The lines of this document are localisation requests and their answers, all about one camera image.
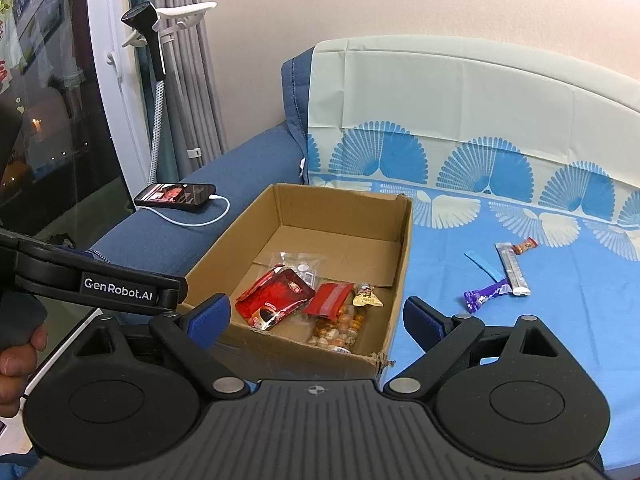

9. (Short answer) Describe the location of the blue white patterned sofa cover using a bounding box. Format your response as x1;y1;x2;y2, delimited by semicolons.
307;36;639;479

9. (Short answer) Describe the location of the black smartphone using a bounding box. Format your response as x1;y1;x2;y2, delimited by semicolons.
134;183;216;210

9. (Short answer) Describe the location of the white charging cable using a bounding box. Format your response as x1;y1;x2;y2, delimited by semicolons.
150;194;232;229

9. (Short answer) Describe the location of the light blue stick packet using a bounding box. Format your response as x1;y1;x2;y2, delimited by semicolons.
464;250;504;282

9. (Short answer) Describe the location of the white window frame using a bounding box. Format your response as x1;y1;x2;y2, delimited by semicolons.
87;0;150;195

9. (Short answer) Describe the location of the person's left hand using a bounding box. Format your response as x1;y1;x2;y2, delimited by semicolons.
0;325;48;418

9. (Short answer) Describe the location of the clear bag of candies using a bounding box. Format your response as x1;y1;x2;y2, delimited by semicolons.
269;252;326;288

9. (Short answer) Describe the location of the cardboard box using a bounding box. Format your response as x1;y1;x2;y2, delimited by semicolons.
181;184;412;382

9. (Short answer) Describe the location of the silver stick packet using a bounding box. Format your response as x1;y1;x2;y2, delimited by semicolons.
495;243;532;296

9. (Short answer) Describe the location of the yellow beige snack packet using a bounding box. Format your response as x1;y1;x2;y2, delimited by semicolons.
352;283;383;308

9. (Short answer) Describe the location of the black white phone stand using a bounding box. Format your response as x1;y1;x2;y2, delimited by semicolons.
122;1;217;184

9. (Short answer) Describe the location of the purple chocolate bar wrapper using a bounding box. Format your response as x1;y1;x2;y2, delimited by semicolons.
463;278;512;313

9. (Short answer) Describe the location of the blue sofa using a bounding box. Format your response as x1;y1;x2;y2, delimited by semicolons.
88;50;312;276

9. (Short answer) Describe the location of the small red brown candy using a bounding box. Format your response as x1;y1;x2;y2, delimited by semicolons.
512;237;538;256

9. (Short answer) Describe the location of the large red snack packet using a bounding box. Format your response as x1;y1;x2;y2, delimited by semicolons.
235;266;316;330

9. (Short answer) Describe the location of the clear bag of nuts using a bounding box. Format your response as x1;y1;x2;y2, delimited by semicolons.
306;304;367;353

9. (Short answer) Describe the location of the small red snack packet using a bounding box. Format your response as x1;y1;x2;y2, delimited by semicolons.
303;283;354;321

